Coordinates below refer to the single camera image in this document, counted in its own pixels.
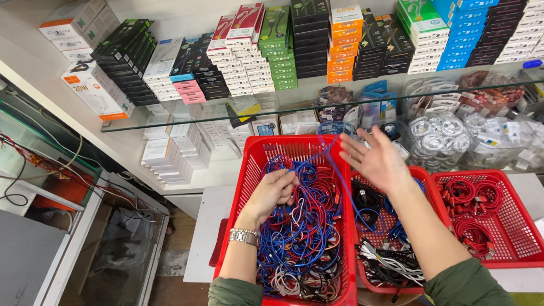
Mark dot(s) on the person's left hand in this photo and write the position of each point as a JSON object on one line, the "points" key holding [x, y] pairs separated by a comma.
{"points": [[263, 198]]}

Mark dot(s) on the person's right hand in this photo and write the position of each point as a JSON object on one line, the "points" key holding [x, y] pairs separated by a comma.
{"points": [[381, 165]]}

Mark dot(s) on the person's left fingers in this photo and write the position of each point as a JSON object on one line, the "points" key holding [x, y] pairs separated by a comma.
{"points": [[285, 184]]}

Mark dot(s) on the large red plastic basket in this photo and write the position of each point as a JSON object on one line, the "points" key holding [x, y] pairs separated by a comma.
{"points": [[238, 215]]}

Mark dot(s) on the silver metal wristwatch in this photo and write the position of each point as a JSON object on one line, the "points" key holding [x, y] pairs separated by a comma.
{"points": [[243, 236]]}

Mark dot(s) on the glass shelf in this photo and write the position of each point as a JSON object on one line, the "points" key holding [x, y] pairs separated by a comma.
{"points": [[297, 107]]}

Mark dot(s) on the white table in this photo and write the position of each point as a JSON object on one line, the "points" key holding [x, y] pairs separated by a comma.
{"points": [[205, 237]]}

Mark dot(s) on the rows of small white boxes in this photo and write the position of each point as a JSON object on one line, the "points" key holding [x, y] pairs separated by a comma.
{"points": [[183, 146]]}

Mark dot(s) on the heap of blue packets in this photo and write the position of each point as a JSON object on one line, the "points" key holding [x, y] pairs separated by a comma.
{"points": [[378, 102]]}

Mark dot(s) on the stack of white red boxes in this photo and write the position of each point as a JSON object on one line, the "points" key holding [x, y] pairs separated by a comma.
{"points": [[241, 52]]}

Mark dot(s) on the medium red plastic basket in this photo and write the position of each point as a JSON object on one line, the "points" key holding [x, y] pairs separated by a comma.
{"points": [[425, 193]]}

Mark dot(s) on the stack of black blue boxes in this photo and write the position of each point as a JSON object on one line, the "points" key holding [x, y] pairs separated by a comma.
{"points": [[200, 61]]}

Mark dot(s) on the round stool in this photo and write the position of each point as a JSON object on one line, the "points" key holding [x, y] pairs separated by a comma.
{"points": [[388, 301]]}

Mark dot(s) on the stack of black green boxes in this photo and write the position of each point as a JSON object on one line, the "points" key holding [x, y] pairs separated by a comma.
{"points": [[309, 26]]}

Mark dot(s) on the stack of black yellow boxes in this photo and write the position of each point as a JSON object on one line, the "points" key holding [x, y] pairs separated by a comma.
{"points": [[383, 47]]}

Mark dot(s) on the heap of white packets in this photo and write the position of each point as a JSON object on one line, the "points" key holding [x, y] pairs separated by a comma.
{"points": [[432, 99]]}

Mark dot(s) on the stack of plain white boxes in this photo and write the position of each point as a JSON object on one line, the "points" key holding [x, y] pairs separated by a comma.
{"points": [[162, 66]]}

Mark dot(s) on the clear plastic bag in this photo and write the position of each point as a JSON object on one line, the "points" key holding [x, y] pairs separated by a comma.
{"points": [[122, 240]]}

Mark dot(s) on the stack of slim black boxes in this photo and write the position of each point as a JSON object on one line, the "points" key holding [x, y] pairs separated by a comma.
{"points": [[128, 57]]}

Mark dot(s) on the stack of white green boxes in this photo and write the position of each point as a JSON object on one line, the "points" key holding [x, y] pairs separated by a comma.
{"points": [[426, 36]]}

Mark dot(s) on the white charger box orange print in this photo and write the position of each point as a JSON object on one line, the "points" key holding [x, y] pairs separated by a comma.
{"points": [[97, 92]]}

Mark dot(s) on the heap of red packets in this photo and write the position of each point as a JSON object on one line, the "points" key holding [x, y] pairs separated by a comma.
{"points": [[490, 89]]}

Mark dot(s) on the wide red plastic basket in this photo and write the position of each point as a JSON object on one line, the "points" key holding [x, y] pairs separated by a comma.
{"points": [[515, 230]]}

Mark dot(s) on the bag of white chargers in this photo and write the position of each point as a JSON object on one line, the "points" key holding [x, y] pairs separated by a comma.
{"points": [[517, 141]]}

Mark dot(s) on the stack of bright blue boxes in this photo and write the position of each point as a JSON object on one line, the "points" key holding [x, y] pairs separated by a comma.
{"points": [[460, 3]]}

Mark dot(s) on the stack of white orange boxes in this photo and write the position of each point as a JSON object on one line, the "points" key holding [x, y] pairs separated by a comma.
{"points": [[76, 22]]}

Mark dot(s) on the stack of black pink boxes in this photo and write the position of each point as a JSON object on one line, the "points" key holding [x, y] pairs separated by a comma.
{"points": [[503, 9]]}

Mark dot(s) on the glass display counter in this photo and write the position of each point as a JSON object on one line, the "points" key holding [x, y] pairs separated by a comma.
{"points": [[12, 274]]}

